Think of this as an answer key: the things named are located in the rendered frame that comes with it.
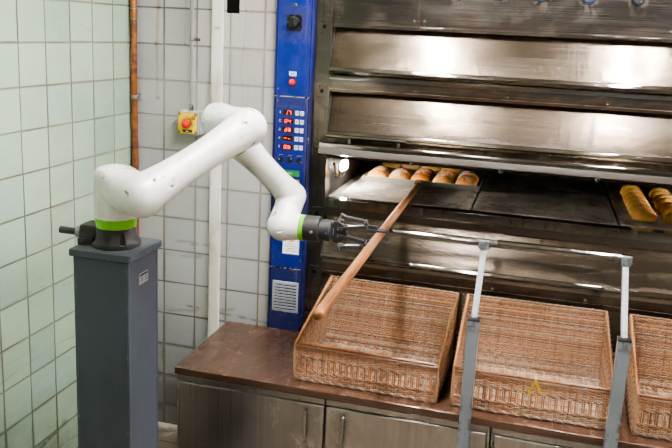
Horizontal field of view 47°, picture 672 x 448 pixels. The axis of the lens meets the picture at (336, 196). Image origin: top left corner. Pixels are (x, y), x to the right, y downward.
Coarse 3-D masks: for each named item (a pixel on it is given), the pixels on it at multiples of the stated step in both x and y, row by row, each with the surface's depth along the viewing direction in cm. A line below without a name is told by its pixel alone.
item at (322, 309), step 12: (408, 192) 334; (396, 216) 293; (384, 228) 273; (372, 240) 256; (360, 252) 243; (360, 264) 233; (348, 276) 219; (336, 288) 208; (324, 300) 199; (336, 300) 205; (324, 312) 193
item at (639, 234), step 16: (336, 208) 328; (352, 208) 326; (368, 208) 324; (384, 208) 322; (416, 208) 319; (432, 208) 319; (448, 208) 320; (496, 224) 311; (512, 224) 310; (528, 224) 308; (544, 224) 306; (560, 224) 305; (576, 224) 303; (592, 224) 304; (608, 224) 305; (640, 240) 298; (656, 240) 297
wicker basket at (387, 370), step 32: (352, 288) 328; (384, 288) 325; (416, 288) 321; (320, 320) 319; (352, 320) 327; (384, 320) 324; (416, 320) 320; (448, 320) 317; (320, 352) 316; (352, 352) 284; (384, 352) 319; (416, 352) 319; (448, 352) 301; (352, 384) 287; (384, 384) 283; (416, 384) 280
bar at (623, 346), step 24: (432, 240) 281; (456, 240) 279; (480, 240) 276; (480, 264) 273; (624, 264) 264; (480, 288) 268; (624, 288) 260; (624, 312) 255; (624, 336) 250; (624, 360) 249; (624, 384) 250
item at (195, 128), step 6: (180, 114) 330; (186, 114) 330; (192, 114) 329; (198, 114) 329; (180, 120) 331; (192, 120) 329; (198, 120) 329; (180, 126) 331; (192, 126) 330; (198, 126) 330; (180, 132) 332; (186, 132) 331; (192, 132) 331; (198, 132) 330; (204, 132) 336
